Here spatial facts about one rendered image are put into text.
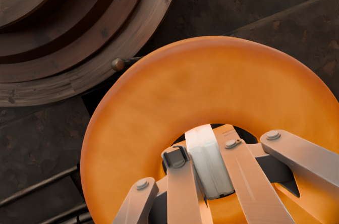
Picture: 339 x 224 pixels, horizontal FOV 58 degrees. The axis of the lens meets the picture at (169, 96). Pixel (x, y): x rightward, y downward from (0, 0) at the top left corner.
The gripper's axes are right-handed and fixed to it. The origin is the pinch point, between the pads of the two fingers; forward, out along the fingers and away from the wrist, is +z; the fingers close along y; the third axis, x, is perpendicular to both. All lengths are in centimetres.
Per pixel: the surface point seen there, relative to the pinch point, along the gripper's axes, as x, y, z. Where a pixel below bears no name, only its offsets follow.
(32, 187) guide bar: -10.1, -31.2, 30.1
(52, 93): 4.1, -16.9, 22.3
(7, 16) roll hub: 13.5, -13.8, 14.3
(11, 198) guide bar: -10.6, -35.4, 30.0
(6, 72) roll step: 8.8, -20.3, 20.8
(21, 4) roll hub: 13.9, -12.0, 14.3
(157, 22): 7.4, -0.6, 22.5
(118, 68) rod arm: 4.8, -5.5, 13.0
